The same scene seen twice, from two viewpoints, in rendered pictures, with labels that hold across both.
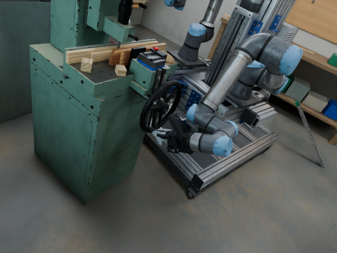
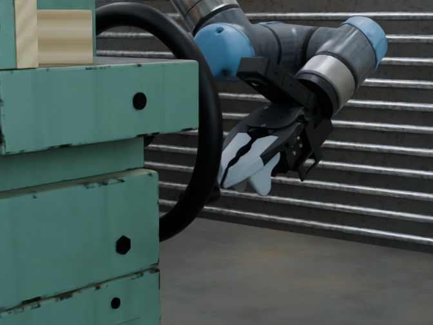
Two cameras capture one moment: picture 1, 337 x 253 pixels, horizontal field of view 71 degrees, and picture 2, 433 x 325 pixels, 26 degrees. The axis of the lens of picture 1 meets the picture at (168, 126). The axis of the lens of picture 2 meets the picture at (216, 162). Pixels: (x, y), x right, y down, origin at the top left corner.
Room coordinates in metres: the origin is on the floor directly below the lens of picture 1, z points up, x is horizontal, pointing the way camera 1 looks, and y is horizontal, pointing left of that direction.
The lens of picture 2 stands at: (0.58, 1.11, 0.93)
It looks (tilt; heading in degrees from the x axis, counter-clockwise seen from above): 9 degrees down; 285
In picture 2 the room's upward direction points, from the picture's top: straight up
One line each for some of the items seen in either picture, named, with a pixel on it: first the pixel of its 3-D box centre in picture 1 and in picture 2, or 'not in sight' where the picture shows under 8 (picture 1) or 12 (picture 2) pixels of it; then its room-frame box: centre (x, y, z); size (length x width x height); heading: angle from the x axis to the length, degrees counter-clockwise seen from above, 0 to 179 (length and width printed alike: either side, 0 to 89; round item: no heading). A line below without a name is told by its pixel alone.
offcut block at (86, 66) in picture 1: (87, 65); (63, 37); (0.89, 0.42, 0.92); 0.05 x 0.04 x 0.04; 22
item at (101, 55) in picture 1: (133, 51); not in sight; (1.22, 0.32, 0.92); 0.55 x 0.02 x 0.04; 155
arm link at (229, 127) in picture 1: (222, 131); (280, 50); (0.84, -0.21, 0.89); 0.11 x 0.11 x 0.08; 67
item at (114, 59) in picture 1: (128, 56); not in sight; (1.11, 0.31, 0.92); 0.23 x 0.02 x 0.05; 155
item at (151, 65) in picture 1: (154, 57); not in sight; (1.06, 0.18, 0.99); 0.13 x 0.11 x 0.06; 155
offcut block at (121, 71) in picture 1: (120, 70); not in sight; (0.96, 0.29, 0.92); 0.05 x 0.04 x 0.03; 36
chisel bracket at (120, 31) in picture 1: (118, 30); not in sight; (1.12, 0.39, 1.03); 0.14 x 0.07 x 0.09; 65
